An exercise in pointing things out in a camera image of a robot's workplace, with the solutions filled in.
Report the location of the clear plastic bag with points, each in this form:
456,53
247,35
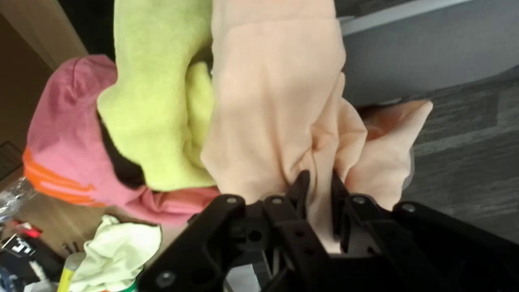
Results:
10,197

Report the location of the green towel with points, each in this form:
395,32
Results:
152,108

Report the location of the pink shirt with orange stripes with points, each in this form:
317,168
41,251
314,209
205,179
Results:
66,124

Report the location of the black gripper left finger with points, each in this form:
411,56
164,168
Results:
301,192

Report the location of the white and green cloth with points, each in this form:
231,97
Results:
116,249

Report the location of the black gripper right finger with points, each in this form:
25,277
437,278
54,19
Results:
340,197

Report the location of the peach shirt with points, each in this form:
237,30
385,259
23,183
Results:
270,108

